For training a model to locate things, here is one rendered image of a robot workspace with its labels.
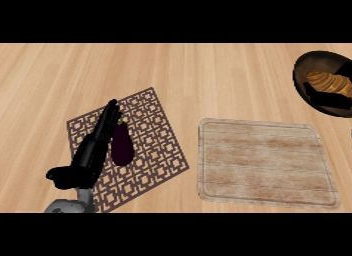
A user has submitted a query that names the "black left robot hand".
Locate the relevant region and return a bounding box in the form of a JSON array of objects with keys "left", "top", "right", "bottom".
[{"left": 44, "top": 98, "right": 124, "bottom": 191}]

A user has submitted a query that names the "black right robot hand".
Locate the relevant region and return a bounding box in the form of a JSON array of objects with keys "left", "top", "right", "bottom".
[{"left": 301, "top": 58, "right": 352, "bottom": 119}]

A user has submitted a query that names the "golden brown croissant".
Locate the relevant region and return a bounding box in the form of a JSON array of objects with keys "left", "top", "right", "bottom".
[{"left": 304, "top": 70, "right": 352, "bottom": 102}]

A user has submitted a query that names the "dark round pan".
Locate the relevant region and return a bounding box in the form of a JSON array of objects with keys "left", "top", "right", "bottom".
[{"left": 291, "top": 50, "right": 352, "bottom": 119}]

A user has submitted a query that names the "pale wooden cutting board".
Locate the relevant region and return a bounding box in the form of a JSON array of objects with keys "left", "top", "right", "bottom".
[{"left": 197, "top": 117, "right": 341, "bottom": 210}]

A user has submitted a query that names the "dark purple eggplant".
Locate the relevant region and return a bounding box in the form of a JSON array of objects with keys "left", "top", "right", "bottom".
[{"left": 109, "top": 121, "right": 136, "bottom": 167}]

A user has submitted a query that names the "brown patterned placemat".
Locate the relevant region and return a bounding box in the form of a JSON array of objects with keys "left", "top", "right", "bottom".
[{"left": 65, "top": 86, "right": 191, "bottom": 214}]

